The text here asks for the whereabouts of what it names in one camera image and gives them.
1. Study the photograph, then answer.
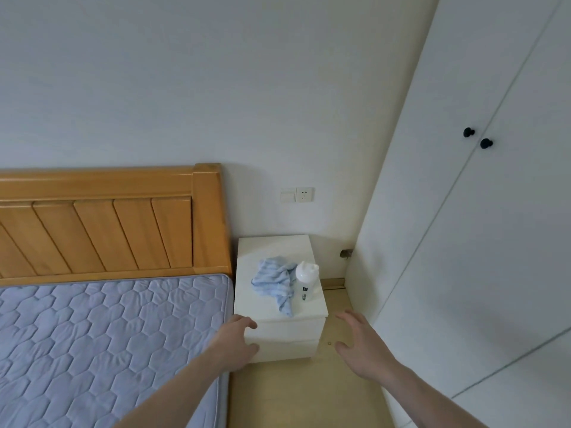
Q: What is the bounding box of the grey quilted mattress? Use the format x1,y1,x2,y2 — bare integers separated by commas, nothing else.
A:
0,273,236,428

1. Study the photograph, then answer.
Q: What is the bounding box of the wooden bed frame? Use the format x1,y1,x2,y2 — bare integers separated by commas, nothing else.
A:
0,163,236,289

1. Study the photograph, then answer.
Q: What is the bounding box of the white spray bottle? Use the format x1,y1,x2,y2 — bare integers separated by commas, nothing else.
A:
295,260,320,304

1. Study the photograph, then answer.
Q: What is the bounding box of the person's right forearm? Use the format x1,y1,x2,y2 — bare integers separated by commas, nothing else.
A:
379,363,491,428

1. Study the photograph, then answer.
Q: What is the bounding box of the person's right hand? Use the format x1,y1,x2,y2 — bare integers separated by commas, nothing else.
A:
334,309,402,383

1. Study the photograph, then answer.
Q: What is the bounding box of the white wardrobe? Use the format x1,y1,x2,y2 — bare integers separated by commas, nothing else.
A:
343,0,571,428

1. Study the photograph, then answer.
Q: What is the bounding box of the light blue cloth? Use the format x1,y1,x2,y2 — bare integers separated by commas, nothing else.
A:
251,257,299,318

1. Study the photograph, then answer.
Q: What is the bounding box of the white nightstand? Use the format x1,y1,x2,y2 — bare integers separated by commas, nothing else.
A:
233,234,330,364

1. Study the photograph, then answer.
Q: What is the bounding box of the person's left hand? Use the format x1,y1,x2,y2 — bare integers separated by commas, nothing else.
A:
206,314,261,374

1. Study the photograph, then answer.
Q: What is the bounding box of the person's left forearm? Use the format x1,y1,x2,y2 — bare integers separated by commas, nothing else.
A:
111,350,233,428

